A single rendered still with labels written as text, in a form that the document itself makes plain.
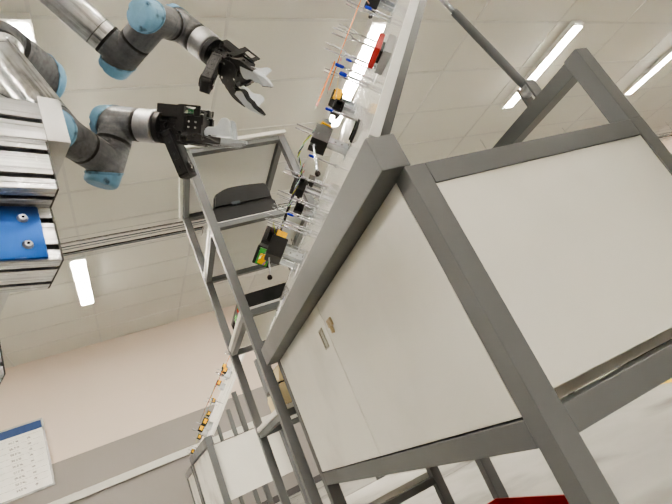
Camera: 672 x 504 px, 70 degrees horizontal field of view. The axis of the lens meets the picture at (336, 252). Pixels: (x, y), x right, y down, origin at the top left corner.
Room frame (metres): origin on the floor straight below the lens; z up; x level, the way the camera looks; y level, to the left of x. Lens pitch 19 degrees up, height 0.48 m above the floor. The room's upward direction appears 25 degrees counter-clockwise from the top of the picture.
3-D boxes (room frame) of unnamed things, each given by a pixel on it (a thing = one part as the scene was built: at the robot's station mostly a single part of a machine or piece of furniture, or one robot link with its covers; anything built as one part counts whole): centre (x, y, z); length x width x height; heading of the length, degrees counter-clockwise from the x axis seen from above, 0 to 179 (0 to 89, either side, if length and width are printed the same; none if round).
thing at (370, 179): (1.21, 0.12, 0.83); 1.18 x 0.05 x 0.06; 26
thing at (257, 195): (2.02, 0.34, 1.56); 0.30 x 0.23 x 0.19; 118
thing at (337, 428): (1.47, 0.22, 0.60); 0.55 x 0.02 x 0.39; 26
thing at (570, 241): (1.35, -0.17, 0.60); 1.17 x 0.58 x 0.40; 26
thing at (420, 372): (0.97, -0.02, 0.60); 0.55 x 0.03 x 0.39; 26
